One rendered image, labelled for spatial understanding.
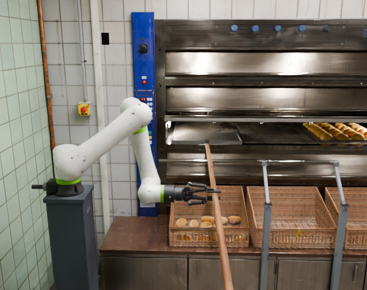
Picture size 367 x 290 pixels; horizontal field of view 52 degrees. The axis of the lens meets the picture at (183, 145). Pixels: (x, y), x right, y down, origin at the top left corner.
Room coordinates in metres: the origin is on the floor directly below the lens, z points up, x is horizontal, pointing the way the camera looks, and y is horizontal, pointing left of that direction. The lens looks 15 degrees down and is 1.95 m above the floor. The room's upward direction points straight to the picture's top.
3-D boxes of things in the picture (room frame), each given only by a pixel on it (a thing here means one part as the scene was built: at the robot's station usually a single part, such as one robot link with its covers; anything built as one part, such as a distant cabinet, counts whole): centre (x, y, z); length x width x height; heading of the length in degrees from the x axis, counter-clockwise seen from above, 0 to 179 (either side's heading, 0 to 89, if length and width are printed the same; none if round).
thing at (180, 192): (1.85, 0.00, 1.18); 0.09 x 0.07 x 0.08; 88
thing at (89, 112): (2.82, 0.74, 1.46); 0.10 x 0.07 x 0.10; 88
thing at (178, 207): (2.57, -0.18, 0.72); 0.56 x 0.49 x 0.28; 89
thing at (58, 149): (1.82, 0.59, 1.36); 0.16 x 0.13 x 0.19; 21
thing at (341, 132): (3.24, -1.36, 1.21); 0.61 x 0.48 x 0.06; 178
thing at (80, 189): (1.83, 0.65, 1.23); 0.26 x 0.15 x 0.06; 89
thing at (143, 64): (3.78, 0.26, 1.07); 1.93 x 0.16 x 2.15; 178
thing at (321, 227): (2.55, -0.77, 0.72); 0.56 x 0.49 x 0.28; 89
